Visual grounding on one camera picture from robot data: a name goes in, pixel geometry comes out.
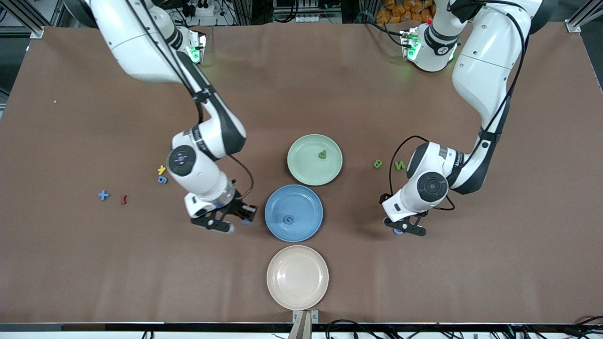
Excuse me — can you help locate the table edge rail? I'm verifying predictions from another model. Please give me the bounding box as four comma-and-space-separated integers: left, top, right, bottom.
0, 322, 603, 334

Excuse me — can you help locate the blue plate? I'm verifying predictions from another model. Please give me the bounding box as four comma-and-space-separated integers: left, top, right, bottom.
264, 184, 324, 243

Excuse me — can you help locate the black floor cable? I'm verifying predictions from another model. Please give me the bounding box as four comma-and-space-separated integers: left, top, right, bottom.
325, 319, 391, 339

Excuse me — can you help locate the white electronics box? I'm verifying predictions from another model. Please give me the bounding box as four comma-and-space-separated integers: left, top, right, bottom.
272, 0, 343, 24

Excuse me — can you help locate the brown table cover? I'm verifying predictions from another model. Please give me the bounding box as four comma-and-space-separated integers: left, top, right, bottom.
0, 21, 603, 325

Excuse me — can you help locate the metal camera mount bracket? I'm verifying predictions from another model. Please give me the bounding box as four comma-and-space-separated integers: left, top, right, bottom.
288, 309, 319, 339

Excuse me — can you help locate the aluminium frame profile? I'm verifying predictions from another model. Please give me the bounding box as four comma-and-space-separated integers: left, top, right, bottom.
565, 0, 603, 33
0, 0, 64, 39

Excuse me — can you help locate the beige plate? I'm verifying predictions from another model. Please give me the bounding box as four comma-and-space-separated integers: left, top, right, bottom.
266, 245, 329, 311

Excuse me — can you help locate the white power strip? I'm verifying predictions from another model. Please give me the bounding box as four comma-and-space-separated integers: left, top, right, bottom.
181, 0, 216, 17

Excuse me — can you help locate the green plate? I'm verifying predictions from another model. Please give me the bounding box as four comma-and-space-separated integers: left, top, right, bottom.
287, 134, 343, 186

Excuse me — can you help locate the bag of oranges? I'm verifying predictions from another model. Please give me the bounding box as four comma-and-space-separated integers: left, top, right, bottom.
375, 0, 436, 24

